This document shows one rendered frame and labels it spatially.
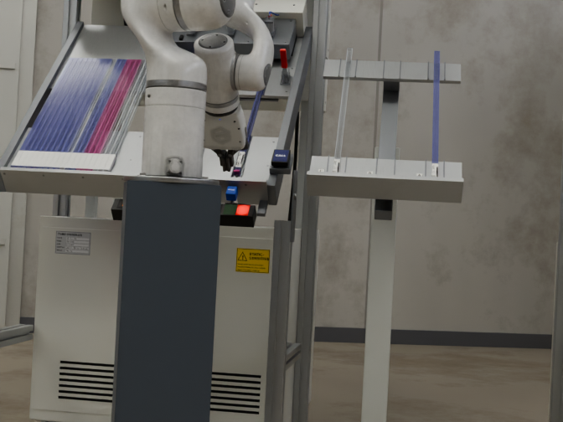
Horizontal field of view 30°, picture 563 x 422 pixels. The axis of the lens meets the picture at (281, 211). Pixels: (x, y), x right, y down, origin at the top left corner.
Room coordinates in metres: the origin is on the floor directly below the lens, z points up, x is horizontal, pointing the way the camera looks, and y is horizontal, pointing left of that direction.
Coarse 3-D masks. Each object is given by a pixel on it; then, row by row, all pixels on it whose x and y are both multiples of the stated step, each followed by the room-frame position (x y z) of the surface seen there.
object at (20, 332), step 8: (296, 176) 2.49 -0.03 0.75; (296, 184) 2.50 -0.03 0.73; (296, 192) 2.50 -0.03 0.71; (296, 200) 2.51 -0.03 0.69; (0, 328) 2.75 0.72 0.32; (8, 328) 2.78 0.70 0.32; (16, 328) 2.77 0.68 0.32; (24, 328) 2.82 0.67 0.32; (32, 328) 2.87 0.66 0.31; (0, 336) 2.67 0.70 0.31; (8, 336) 2.72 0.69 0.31; (16, 336) 2.79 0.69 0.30; (24, 336) 2.82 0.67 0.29; (32, 336) 2.88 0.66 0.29; (0, 344) 2.67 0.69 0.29; (8, 344) 2.72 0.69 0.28; (288, 344) 2.73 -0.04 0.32; (296, 344) 2.74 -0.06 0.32; (288, 352) 2.57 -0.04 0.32; (296, 352) 2.68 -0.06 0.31; (288, 360) 2.60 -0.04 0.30; (296, 360) 2.69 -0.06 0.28
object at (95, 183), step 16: (16, 176) 2.56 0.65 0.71; (32, 176) 2.56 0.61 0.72; (48, 176) 2.55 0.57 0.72; (64, 176) 2.54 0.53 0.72; (80, 176) 2.53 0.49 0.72; (96, 176) 2.53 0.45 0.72; (112, 176) 2.52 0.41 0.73; (208, 176) 2.49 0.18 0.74; (16, 192) 2.60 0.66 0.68; (32, 192) 2.59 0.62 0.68; (48, 192) 2.58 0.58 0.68; (64, 192) 2.58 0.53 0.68; (80, 192) 2.57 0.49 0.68; (96, 192) 2.56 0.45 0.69; (112, 192) 2.55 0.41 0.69; (224, 192) 2.50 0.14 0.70; (240, 192) 2.49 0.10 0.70; (256, 192) 2.48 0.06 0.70
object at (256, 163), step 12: (132, 132) 2.68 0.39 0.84; (132, 144) 2.64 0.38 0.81; (252, 144) 2.61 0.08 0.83; (264, 144) 2.60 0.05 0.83; (120, 156) 2.60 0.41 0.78; (132, 156) 2.60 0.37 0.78; (204, 156) 2.58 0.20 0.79; (216, 156) 2.58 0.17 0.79; (252, 156) 2.57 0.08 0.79; (264, 156) 2.57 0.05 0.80; (120, 168) 2.57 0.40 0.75; (132, 168) 2.56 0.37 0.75; (204, 168) 2.55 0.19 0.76; (216, 168) 2.54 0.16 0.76; (252, 168) 2.53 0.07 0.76; (264, 168) 2.53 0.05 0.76
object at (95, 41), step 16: (80, 32) 3.06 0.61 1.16; (96, 32) 3.06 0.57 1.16; (112, 32) 3.05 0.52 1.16; (128, 32) 3.05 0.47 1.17; (80, 48) 3.00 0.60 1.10; (96, 48) 2.99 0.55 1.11; (112, 48) 2.99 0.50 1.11; (128, 48) 2.98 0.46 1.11; (64, 64) 2.94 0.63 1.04; (272, 64) 2.87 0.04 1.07; (288, 64) 2.87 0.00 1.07; (272, 80) 2.81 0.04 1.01; (240, 96) 2.78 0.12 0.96; (272, 96) 2.76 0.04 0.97
